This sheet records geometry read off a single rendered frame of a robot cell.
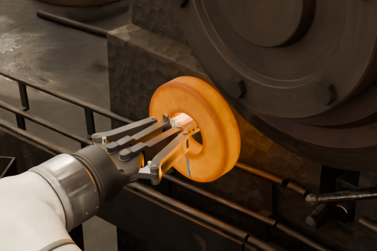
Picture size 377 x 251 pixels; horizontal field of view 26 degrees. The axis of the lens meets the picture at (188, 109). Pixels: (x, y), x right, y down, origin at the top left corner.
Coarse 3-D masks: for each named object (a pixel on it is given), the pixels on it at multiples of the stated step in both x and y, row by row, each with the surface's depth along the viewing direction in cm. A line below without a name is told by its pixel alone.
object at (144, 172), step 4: (148, 164) 104; (140, 168) 104; (144, 168) 104; (148, 168) 104; (160, 168) 104; (140, 172) 104; (144, 172) 104; (148, 172) 104; (160, 172) 105; (132, 176) 104; (136, 176) 104; (140, 176) 104; (144, 176) 104; (148, 176) 104; (152, 176) 103; (156, 176) 103
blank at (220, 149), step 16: (176, 80) 114; (192, 80) 113; (160, 96) 116; (176, 96) 113; (192, 96) 111; (208, 96) 110; (160, 112) 117; (176, 112) 115; (192, 112) 112; (208, 112) 110; (224, 112) 110; (208, 128) 111; (224, 128) 110; (192, 144) 118; (208, 144) 112; (224, 144) 110; (240, 144) 112; (192, 160) 116; (208, 160) 114; (224, 160) 111; (192, 176) 118; (208, 176) 115
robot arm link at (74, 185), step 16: (48, 160) 101; (64, 160) 100; (48, 176) 97; (64, 176) 97; (80, 176) 98; (64, 192) 96; (80, 192) 98; (96, 192) 100; (64, 208) 96; (80, 208) 98; (96, 208) 101
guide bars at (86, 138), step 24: (0, 72) 163; (24, 96) 160; (72, 96) 149; (24, 120) 161; (120, 120) 139; (240, 168) 121; (168, 192) 134; (192, 192) 128; (264, 192) 120; (264, 216) 119; (264, 240) 121; (312, 240) 113
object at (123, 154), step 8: (176, 128) 111; (160, 136) 110; (168, 136) 110; (176, 136) 111; (136, 144) 107; (144, 144) 107; (152, 144) 108; (160, 144) 109; (120, 152) 105; (128, 152) 105; (136, 152) 106; (144, 152) 107; (152, 152) 108; (144, 160) 108
